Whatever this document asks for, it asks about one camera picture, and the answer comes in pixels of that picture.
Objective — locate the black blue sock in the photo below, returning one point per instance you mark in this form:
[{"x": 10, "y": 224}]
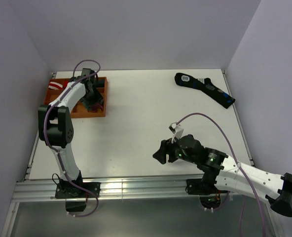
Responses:
[{"x": 206, "y": 86}]

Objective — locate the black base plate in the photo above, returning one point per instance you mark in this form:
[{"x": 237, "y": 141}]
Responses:
[
  {"x": 65, "y": 190},
  {"x": 198, "y": 187}
]

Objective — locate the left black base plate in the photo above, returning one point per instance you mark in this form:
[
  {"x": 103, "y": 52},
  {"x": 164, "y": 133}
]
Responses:
[{"x": 65, "y": 190}]

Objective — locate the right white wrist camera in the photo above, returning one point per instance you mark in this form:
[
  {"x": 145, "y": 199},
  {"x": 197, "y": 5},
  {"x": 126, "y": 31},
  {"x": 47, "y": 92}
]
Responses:
[{"x": 177, "y": 131}]

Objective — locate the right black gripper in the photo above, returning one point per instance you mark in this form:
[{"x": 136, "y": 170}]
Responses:
[{"x": 166, "y": 147}]

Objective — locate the red white striped rolled sock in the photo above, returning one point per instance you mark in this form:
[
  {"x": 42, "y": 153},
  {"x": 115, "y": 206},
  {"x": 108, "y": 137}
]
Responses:
[{"x": 55, "y": 85}]

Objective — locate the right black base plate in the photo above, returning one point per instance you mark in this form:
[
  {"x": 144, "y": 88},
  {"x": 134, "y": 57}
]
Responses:
[{"x": 198, "y": 187}]

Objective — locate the brown wooden divider tray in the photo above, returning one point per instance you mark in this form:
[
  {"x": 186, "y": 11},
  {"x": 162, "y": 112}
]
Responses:
[{"x": 78, "y": 110}]

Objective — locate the aluminium frame rail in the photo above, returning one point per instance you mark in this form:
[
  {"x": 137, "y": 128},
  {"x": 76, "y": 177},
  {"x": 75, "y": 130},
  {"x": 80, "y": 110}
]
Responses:
[{"x": 110, "y": 188}]

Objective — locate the dark teal rolled sock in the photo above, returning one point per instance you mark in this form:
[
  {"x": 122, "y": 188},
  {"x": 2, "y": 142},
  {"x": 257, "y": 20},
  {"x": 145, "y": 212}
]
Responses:
[{"x": 100, "y": 83}]

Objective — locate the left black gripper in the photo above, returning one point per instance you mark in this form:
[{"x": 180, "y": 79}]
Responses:
[{"x": 97, "y": 98}]

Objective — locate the maroon purple striped sock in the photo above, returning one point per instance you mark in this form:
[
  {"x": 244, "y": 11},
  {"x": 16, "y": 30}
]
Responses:
[{"x": 96, "y": 108}]

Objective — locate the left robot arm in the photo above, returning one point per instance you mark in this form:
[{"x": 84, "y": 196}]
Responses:
[{"x": 55, "y": 126}]

